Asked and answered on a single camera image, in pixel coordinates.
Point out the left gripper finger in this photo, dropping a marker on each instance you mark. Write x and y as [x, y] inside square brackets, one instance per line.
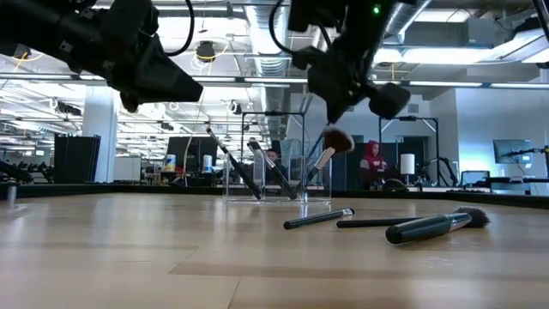
[167, 79]

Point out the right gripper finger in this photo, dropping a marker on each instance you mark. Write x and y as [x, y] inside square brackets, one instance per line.
[337, 112]

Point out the large-head black makeup brush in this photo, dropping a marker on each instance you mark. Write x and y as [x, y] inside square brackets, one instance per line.
[424, 228]
[336, 139]

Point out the black silver-ferrule makeup brush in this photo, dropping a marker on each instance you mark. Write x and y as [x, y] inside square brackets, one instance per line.
[274, 171]
[317, 218]
[236, 165]

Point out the thin black makeup brush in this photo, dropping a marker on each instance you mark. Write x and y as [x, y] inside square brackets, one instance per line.
[369, 222]

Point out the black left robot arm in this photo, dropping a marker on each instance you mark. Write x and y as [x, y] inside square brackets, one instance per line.
[51, 30]

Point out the person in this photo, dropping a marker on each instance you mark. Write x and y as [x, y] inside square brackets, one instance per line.
[373, 165]
[273, 155]

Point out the clear acrylic organizer container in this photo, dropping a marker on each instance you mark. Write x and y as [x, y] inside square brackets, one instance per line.
[319, 189]

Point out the white wipes canister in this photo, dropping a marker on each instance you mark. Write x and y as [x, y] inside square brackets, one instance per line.
[207, 163]
[170, 163]

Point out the white pillar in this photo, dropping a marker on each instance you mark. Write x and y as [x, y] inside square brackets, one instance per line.
[99, 137]

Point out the white background lamp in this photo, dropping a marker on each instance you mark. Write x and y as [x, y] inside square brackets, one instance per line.
[407, 164]

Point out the black partition panel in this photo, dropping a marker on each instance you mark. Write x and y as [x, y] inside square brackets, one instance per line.
[77, 159]

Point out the black overhead camera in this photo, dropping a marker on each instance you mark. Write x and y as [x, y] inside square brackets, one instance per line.
[206, 50]

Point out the background wall monitor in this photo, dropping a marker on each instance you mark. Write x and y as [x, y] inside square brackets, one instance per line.
[512, 151]

